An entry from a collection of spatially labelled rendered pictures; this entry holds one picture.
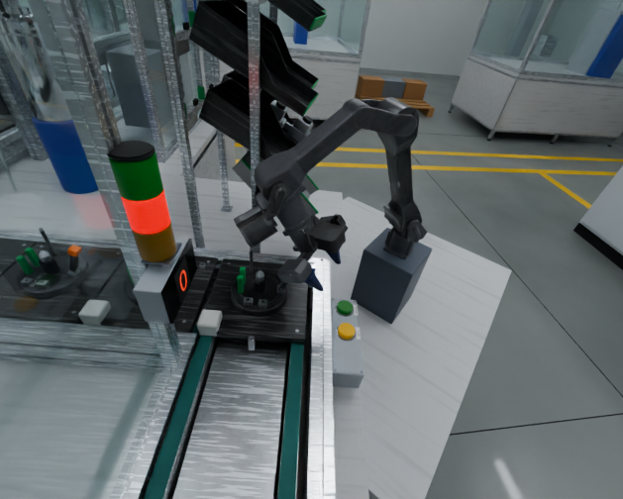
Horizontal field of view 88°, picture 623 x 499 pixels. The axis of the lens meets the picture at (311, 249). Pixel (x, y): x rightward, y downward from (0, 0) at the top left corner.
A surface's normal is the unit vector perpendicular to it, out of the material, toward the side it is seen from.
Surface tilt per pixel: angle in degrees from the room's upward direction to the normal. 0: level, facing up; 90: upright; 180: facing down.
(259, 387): 0
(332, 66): 90
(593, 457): 0
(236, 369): 0
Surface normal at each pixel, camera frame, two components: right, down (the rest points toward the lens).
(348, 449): 0.10, -0.76
